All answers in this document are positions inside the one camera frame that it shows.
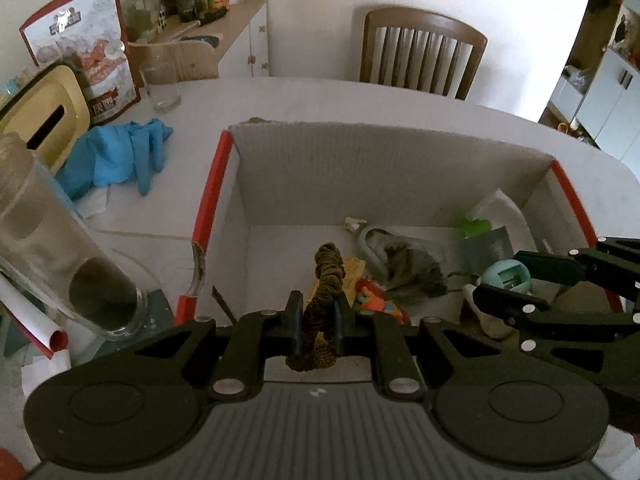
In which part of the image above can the small yellow box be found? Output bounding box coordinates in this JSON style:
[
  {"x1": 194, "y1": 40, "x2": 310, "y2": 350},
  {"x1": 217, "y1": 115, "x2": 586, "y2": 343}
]
[{"x1": 310, "y1": 256, "x2": 367, "y2": 306}]

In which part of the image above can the white printed plastic bag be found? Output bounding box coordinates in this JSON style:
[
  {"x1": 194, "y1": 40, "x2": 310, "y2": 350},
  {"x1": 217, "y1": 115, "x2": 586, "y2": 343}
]
[{"x1": 460, "y1": 187, "x2": 531, "y2": 281}]

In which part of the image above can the brown scrunchie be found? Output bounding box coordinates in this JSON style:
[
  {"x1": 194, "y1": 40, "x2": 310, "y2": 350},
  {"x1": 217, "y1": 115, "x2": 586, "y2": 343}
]
[{"x1": 284, "y1": 242, "x2": 346, "y2": 373}]

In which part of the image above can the grey tape dispenser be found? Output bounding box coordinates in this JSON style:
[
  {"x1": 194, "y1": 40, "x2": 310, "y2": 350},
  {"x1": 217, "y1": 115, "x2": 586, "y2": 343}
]
[{"x1": 344, "y1": 216, "x2": 401, "y2": 283}]

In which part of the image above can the small orange toy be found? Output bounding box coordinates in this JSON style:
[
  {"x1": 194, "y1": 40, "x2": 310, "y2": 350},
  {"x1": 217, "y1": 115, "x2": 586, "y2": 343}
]
[{"x1": 354, "y1": 280, "x2": 408, "y2": 323}]

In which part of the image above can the white cabinet unit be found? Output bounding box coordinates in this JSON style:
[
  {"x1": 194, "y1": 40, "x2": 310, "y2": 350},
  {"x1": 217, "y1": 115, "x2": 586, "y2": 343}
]
[{"x1": 540, "y1": 0, "x2": 640, "y2": 158}]

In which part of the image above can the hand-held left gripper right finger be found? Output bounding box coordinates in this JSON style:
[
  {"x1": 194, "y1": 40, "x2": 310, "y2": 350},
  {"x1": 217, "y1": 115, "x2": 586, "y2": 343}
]
[{"x1": 334, "y1": 294, "x2": 501, "y2": 403}]

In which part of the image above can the clear glass bottle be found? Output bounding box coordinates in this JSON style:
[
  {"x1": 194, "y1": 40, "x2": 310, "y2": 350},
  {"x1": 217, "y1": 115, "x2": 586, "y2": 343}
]
[{"x1": 0, "y1": 132, "x2": 149, "y2": 342}]

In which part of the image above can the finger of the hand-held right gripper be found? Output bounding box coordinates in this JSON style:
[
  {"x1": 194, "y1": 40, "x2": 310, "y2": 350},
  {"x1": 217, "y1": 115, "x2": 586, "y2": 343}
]
[
  {"x1": 514, "y1": 236, "x2": 640, "y2": 292},
  {"x1": 472, "y1": 282, "x2": 640, "y2": 357}
]

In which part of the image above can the small green pouch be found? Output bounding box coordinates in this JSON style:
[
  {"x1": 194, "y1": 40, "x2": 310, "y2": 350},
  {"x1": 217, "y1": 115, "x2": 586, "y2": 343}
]
[{"x1": 460, "y1": 216, "x2": 493, "y2": 239}]

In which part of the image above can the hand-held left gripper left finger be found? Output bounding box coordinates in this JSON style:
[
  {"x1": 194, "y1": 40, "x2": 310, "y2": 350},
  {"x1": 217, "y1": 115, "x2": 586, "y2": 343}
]
[{"x1": 132, "y1": 290, "x2": 306, "y2": 403}]

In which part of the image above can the white paper sheet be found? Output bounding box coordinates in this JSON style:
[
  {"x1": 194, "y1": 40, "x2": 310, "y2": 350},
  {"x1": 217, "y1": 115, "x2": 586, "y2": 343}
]
[{"x1": 20, "y1": 350, "x2": 73, "y2": 396}]

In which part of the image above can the drinking glass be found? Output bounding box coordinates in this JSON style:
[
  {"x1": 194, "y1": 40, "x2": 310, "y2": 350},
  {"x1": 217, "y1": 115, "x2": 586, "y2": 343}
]
[{"x1": 138, "y1": 52, "x2": 182, "y2": 114}]

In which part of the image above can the yellow tissue box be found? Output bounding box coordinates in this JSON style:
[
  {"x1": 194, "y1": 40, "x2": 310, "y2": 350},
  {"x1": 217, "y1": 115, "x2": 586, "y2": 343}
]
[{"x1": 0, "y1": 62, "x2": 92, "y2": 176}]

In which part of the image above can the red white snack bag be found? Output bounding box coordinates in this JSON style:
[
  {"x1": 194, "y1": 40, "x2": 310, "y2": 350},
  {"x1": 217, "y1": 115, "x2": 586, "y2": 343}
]
[{"x1": 19, "y1": 0, "x2": 142, "y2": 127}]

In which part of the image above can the red white rolled paper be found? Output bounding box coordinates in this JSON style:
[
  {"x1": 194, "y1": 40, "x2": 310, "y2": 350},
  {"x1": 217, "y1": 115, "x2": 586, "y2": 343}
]
[{"x1": 0, "y1": 275, "x2": 68, "y2": 361}]

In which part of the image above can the brown cardboard box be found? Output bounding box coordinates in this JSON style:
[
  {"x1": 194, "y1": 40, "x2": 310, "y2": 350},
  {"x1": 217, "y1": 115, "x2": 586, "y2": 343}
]
[{"x1": 127, "y1": 35, "x2": 221, "y2": 86}]

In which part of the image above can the dark leafy ornament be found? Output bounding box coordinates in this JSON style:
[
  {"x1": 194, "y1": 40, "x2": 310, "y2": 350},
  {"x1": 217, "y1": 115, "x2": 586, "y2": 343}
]
[{"x1": 382, "y1": 240, "x2": 448, "y2": 306}]

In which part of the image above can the red cardboard box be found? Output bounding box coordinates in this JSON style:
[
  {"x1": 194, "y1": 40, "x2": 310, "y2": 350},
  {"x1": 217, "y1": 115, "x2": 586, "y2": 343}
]
[{"x1": 175, "y1": 119, "x2": 627, "y2": 351}]

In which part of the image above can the wooden chair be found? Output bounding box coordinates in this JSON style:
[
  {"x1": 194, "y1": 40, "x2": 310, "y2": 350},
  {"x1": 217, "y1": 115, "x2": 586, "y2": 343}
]
[{"x1": 360, "y1": 6, "x2": 488, "y2": 101}]

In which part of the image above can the black oval pad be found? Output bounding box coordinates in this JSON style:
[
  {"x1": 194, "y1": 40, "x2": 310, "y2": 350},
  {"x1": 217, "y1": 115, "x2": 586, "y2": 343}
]
[{"x1": 179, "y1": 34, "x2": 221, "y2": 50}]

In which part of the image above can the white wooden sideboard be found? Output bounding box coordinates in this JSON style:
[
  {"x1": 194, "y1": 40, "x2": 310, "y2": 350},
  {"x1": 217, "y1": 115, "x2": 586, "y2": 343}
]
[{"x1": 127, "y1": 0, "x2": 271, "y2": 81}]

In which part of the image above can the blue cloth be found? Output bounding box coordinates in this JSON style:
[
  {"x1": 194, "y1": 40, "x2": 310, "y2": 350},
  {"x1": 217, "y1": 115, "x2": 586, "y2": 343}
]
[{"x1": 54, "y1": 117, "x2": 176, "y2": 202}]

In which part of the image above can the small teal toy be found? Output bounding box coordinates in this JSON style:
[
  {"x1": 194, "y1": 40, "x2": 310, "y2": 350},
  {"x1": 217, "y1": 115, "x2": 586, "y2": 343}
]
[{"x1": 480, "y1": 258, "x2": 532, "y2": 293}]

